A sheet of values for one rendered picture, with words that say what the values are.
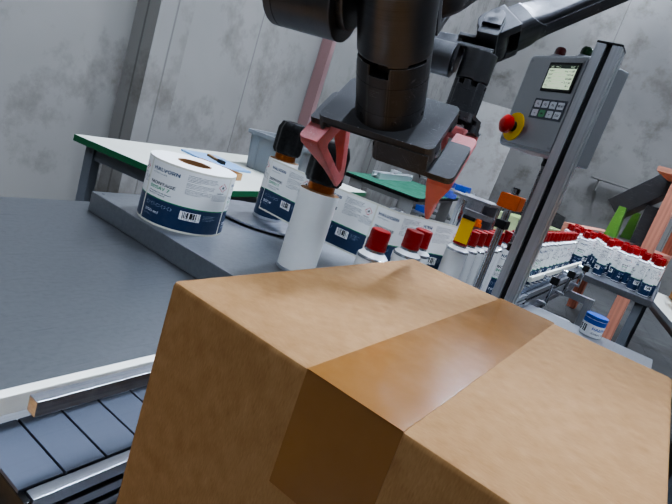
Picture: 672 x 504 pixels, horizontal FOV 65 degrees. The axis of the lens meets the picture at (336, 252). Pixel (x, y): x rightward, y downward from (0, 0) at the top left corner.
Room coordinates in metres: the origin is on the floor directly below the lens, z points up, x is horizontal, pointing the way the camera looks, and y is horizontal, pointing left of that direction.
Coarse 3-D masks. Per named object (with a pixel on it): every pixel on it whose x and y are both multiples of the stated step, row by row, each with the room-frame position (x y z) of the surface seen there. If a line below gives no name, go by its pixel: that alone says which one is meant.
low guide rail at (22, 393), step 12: (132, 360) 0.51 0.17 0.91; (144, 360) 0.52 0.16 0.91; (84, 372) 0.46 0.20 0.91; (96, 372) 0.47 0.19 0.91; (108, 372) 0.48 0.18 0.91; (36, 384) 0.42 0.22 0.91; (48, 384) 0.43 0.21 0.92; (60, 384) 0.43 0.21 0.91; (0, 396) 0.39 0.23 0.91; (12, 396) 0.40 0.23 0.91; (24, 396) 0.41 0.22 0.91; (0, 408) 0.39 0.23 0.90; (12, 408) 0.40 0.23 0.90; (24, 408) 0.41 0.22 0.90
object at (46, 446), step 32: (32, 416) 0.42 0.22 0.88; (64, 416) 0.44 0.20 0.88; (96, 416) 0.45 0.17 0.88; (128, 416) 0.47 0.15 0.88; (0, 448) 0.37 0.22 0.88; (32, 448) 0.39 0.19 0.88; (64, 448) 0.40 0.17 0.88; (96, 448) 0.41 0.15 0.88; (128, 448) 0.43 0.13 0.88; (32, 480) 0.35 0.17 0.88
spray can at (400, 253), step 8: (408, 232) 0.92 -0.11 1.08; (416, 232) 0.92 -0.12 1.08; (408, 240) 0.92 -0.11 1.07; (416, 240) 0.92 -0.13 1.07; (400, 248) 0.92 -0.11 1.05; (408, 248) 0.92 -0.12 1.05; (416, 248) 0.92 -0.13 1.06; (392, 256) 0.93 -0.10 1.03; (400, 256) 0.91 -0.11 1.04; (408, 256) 0.91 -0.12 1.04; (416, 256) 0.92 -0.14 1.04
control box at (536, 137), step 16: (544, 64) 1.13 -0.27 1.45; (528, 80) 1.16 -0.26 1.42; (576, 80) 1.04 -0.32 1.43; (624, 80) 1.07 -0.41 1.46; (528, 96) 1.14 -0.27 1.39; (544, 96) 1.10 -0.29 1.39; (560, 96) 1.06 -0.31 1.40; (608, 96) 1.06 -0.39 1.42; (512, 112) 1.17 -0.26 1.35; (528, 112) 1.12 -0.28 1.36; (608, 112) 1.06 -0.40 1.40; (528, 128) 1.11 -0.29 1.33; (544, 128) 1.07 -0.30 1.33; (560, 128) 1.03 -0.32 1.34; (512, 144) 1.14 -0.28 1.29; (528, 144) 1.09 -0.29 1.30; (544, 144) 1.05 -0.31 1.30; (592, 144) 1.06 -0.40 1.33
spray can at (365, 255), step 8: (376, 232) 0.81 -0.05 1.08; (384, 232) 0.81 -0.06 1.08; (368, 240) 0.82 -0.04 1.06; (376, 240) 0.81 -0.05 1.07; (384, 240) 0.81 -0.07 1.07; (368, 248) 0.82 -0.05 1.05; (376, 248) 0.81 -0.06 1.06; (384, 248) 0.82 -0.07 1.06; (360, 256) 0.81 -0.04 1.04; (368, 256) 0.80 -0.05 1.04; (376, 256) 0.81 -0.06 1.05; (384, 256) 0.82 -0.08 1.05
